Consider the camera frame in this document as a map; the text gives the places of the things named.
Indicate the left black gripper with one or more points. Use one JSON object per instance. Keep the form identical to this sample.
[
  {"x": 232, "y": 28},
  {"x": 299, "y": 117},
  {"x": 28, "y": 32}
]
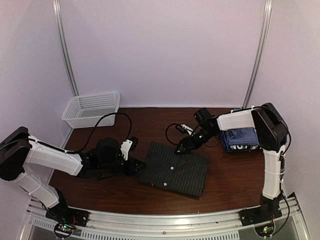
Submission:
[{"x": 132, "y": 163}]

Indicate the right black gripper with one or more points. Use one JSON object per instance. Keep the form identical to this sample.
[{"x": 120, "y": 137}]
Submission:
[{"x": 185, "y": 141}]

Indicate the navy shirt white print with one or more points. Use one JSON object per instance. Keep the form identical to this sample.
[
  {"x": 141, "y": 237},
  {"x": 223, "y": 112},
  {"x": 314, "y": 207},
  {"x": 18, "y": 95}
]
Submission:
[{"x": 237, "y": 148}]

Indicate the blue checkered shirt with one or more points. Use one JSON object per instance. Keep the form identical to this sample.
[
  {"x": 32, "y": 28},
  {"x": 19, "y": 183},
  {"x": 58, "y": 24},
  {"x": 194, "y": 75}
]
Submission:
[{"x": 240, "y": 136}]

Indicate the dark pinstriped long sleeve shirt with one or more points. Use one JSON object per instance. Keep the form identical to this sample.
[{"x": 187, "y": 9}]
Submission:
[{"x": 181, "y": 174}]

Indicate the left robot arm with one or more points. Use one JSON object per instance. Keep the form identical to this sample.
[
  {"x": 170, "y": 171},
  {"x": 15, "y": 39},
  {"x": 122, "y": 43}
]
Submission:
[{"x": 20, "y": 151}]

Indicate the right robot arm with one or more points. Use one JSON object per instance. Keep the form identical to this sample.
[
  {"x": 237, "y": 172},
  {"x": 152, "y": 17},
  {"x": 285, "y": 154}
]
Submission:
[{"x": 272, "y": 133}]

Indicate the white perforated plastic basket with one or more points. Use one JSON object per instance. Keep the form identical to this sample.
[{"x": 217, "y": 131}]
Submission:
[{"x": 84, "y": 111}]

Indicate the left circuit board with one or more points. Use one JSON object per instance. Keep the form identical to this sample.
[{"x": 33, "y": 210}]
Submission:
[{"x": 62, "y": 230}]

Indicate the circuit board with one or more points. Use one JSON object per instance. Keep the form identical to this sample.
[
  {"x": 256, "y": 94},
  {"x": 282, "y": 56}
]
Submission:
[
  {"x": 264, "y": 230},
  {"x": 62, "y": 230}
]

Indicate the right circuit board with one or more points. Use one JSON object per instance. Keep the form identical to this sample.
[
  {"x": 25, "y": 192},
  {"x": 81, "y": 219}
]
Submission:
[{"x": 264, "y": 230}]

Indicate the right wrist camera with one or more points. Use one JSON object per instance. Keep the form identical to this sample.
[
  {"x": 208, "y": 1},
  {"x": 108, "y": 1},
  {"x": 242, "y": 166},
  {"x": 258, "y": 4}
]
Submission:
[{"x": 201, "y": 117}]

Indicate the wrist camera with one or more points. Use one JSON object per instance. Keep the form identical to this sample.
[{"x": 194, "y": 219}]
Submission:
[
  {"x": 109, "y": 148},
  {"x": 201, "y": 117}
]

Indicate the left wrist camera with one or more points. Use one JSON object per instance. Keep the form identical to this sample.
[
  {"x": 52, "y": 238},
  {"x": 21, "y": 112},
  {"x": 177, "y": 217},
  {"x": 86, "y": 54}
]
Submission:
[{"x": 109, "y": 148}]

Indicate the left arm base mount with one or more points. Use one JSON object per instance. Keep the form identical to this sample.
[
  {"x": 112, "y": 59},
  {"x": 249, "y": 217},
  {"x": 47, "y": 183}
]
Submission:
[{"x": 72, "y": 216}]

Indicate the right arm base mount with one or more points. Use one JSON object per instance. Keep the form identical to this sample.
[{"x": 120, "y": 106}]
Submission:
[{"x": 257, "y": 215}]

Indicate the right aluminium frame post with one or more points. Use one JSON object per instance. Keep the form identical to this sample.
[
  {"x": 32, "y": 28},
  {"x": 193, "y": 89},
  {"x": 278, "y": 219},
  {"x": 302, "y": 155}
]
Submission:
[{"x": 265, "y": 26}]

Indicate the aluminium frame post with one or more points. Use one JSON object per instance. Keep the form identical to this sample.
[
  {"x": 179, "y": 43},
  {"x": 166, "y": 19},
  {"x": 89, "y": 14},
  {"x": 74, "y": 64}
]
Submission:
[
  {"x": 64, "y": 48},
  {"x": 265, "y": 26}
]

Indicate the front aluminium rail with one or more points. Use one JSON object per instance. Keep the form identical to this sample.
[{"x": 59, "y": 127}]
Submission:
[{"x": 223, "y": 225}]

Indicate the left aluminium frame post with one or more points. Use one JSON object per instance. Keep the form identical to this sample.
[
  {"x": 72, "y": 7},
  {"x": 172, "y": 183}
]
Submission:
[{"x": 64, "y": 48}]

